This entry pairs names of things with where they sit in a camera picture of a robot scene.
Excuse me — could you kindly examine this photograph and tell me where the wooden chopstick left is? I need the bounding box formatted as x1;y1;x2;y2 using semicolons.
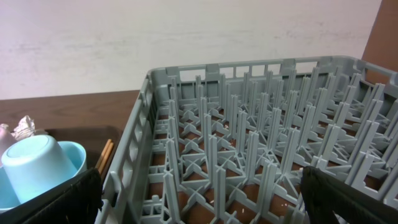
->
95;139;113;170

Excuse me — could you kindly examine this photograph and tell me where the crumpled white tissue top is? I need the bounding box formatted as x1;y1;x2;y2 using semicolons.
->
12;115;35;141

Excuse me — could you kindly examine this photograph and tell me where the light blue cup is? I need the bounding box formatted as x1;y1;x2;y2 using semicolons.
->
1;135;78;203

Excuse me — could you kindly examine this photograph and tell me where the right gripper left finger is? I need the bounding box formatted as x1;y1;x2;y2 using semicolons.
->
1;168;103;224

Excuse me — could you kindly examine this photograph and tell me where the wooden chopstick right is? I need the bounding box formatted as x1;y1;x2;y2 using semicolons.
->
98;143;114;174

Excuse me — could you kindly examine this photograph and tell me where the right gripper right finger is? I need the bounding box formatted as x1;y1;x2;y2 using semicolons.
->
300;166;397;224

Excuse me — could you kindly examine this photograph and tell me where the light blue bowl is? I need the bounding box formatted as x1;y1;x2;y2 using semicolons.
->
1;141;87;213

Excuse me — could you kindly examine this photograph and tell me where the pale pink cup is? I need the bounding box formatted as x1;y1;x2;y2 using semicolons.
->
0;127;17;157

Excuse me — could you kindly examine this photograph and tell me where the grey dishwasher rack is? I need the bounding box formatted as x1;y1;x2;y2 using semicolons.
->
96;56;397;223

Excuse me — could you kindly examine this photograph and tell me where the wooden chopstick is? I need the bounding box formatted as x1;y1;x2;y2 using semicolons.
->
95;139;113;170
98;143;114;174

